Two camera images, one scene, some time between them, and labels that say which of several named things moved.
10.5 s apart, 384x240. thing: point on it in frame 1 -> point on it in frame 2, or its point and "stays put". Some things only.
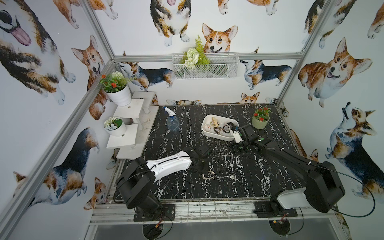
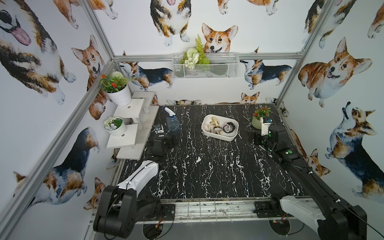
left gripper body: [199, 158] -> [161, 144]
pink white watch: [206, 127] stays put
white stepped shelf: [132, 144] stays put
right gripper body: [244, 145] -> [264, 140]
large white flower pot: [115, 87] stays put
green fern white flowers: [195, 56] stays put
